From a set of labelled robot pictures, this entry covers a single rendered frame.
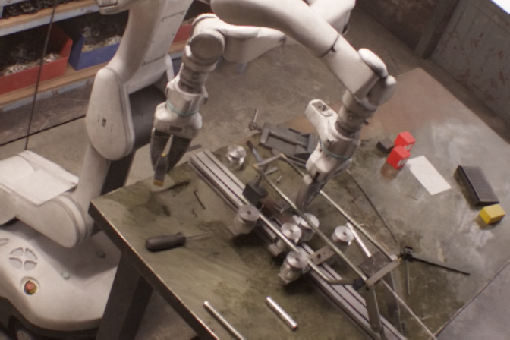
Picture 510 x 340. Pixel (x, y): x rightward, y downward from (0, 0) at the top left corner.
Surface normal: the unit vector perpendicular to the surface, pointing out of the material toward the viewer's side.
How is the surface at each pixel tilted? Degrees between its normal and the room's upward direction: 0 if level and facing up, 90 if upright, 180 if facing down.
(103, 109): 90
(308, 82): 0
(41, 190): 17
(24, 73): 90
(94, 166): 90
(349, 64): 66
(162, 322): 0
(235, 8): 105
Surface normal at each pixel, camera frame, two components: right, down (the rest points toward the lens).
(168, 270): 0.32, -0.73
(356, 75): 0.07, 0.32
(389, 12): -0.68, 0.28
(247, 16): -0.18, 0.81
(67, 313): 0.39, 0.10
